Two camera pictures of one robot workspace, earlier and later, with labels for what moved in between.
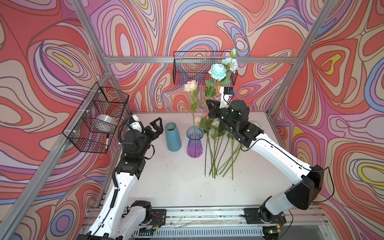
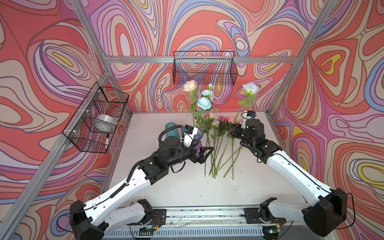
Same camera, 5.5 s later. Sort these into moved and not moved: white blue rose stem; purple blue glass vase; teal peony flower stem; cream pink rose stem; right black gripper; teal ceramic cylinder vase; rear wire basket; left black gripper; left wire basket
Moved: right black gripper; teal peony flower stem; left black gripper; white blue rose stem
Not moved: teal ceramic cylinder vase; left wire basket; cream pink rose stem; rear wire basket; purple blue glass vase
